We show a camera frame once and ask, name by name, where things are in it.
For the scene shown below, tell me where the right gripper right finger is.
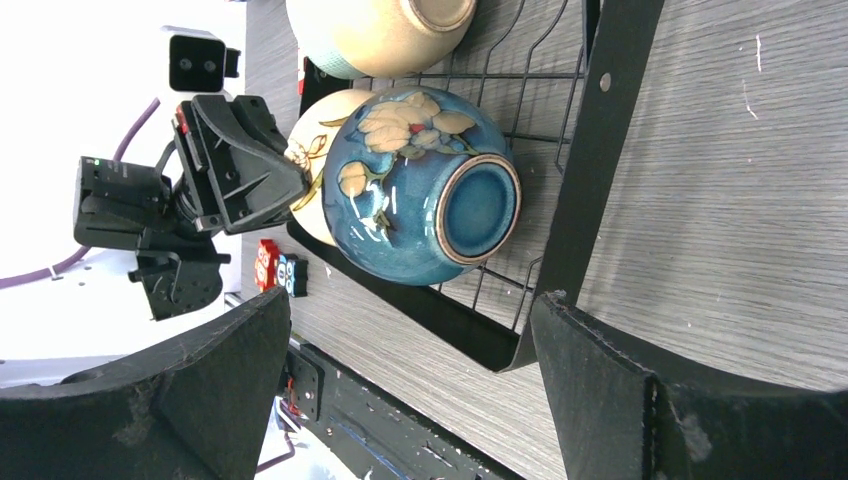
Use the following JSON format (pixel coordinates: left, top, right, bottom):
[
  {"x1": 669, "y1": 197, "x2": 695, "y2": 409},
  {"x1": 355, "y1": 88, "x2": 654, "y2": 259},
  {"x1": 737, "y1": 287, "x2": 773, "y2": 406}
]
[{"x1": 530, "y1": 292, "x2": 847, "y2": 479}]

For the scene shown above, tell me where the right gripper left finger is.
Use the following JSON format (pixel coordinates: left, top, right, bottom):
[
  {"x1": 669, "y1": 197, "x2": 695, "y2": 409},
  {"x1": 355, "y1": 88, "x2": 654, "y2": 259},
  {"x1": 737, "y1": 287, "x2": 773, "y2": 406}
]
[{"x1": 1, "y1": 288, "x2": 291, "y2": 479}]

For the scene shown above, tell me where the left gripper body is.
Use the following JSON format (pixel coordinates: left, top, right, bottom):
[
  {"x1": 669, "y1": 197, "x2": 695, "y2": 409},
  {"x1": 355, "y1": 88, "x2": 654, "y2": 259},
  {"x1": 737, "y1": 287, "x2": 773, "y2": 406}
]
[{"x1": 72, "y1": 95, "x2": 280, "y2": 323}]

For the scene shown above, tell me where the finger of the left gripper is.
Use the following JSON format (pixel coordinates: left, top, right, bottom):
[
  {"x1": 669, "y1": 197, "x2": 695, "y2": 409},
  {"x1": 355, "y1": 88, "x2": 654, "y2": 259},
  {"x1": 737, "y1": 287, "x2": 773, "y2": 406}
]
[{"x1": 190, "y1": 94, "x2": 309, "y2": 235}]

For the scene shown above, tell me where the beige bowl with bird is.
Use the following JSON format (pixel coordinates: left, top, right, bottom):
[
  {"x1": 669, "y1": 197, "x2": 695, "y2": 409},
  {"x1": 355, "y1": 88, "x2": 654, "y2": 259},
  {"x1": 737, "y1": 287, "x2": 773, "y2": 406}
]
[{"x1": 285, "y1": 89, "x2": 375, "y2": 246}]

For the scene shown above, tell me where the dark blue glazed bowl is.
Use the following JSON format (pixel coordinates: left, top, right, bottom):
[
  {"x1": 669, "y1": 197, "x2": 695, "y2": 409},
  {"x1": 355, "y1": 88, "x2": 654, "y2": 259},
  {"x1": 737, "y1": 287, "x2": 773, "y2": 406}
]
[{"x1": 322, "y1": 86, "x2": 522, "y2": 286}]

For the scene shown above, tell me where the beige plain bowl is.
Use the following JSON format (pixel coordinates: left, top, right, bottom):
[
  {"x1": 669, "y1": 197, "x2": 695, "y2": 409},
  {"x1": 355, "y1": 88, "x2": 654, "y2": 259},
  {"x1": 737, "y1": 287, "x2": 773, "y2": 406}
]
[{"x1": 285, "y1": 0, "x2": 477, "y2": 80}]

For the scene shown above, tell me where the black wire dish rack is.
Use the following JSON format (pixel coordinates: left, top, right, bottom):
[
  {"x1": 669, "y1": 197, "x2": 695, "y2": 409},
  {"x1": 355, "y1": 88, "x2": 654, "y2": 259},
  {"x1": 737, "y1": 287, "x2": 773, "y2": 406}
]
[{"x1": 288, "y1": 1, "x2": 663, "y2": 372}]

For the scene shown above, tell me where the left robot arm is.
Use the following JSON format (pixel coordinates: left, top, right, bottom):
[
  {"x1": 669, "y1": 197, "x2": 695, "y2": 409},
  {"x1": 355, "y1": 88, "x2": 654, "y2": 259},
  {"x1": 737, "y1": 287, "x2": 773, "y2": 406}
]
[{"x1": 1, "y1": 131, "x2": 225, "y2": 388}]

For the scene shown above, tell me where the red owl toy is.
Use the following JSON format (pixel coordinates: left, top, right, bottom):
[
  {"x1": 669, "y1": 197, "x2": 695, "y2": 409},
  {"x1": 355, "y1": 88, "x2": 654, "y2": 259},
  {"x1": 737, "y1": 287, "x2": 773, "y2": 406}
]
[{"x1": 254, "y1": 239, "x2": 280, "y2": 293}]

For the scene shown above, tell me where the blue owl toy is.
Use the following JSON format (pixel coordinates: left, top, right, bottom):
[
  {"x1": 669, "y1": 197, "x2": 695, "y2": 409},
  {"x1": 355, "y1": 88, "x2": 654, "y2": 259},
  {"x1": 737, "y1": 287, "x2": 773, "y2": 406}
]
[{"x1": 276, "y1": 255, "x2": 308, "y2": 298}]

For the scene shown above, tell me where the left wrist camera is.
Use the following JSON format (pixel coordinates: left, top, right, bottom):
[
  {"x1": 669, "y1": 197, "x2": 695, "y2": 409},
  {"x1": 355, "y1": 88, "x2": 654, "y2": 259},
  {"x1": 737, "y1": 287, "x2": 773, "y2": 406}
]
[{"x1": 160, "y1": 25, "x2": 241, "y2": 94}]

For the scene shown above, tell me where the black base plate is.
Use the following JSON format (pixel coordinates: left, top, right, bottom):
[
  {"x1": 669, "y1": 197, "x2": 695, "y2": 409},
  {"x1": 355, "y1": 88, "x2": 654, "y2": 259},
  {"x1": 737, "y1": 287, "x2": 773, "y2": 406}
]
[{"x1": 278, "y1": 341, "x2": 519, "y2": 479}]

